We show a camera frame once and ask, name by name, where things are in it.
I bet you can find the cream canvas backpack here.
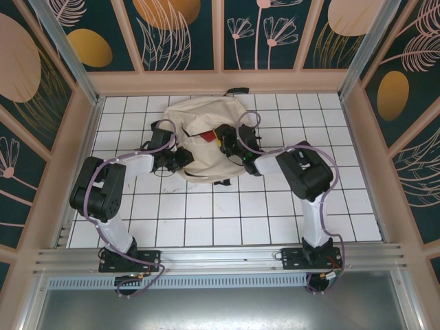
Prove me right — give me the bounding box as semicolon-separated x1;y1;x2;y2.
162;87;263;187

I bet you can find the green circuit board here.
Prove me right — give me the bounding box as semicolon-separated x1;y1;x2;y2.
322;269;345;283

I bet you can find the grey metal sheet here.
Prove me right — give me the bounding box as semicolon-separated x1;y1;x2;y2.
20;269;424;330

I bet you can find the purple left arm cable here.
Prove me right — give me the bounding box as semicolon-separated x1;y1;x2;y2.
81;118;178;298

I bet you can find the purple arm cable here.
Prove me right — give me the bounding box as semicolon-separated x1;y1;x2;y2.
81;118;178;298
236;111;347;296

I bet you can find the aluminium side rail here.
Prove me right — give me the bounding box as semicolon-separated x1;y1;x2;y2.
54;98;106;249
339;96;392;243

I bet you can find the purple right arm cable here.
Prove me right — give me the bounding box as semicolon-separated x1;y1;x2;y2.
236;111;347;296

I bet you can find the aluminium mounting rail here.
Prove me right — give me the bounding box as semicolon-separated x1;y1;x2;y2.
32;242;407;276

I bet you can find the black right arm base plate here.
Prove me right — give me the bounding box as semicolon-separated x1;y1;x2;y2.
280;246;344;271

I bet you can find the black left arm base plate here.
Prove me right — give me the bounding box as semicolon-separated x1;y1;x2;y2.
98;250;162;273

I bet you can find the aluminium corner post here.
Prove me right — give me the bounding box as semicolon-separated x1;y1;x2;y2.
29;0;106;104
338;0;397;101

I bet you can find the grey slotted cable duct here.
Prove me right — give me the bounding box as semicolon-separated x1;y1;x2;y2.
47;276;309;290

